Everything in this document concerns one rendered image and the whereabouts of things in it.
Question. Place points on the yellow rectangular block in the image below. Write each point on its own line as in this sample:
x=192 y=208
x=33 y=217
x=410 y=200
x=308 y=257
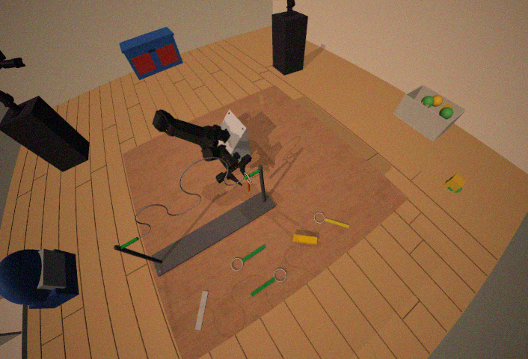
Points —
x=304 y=239

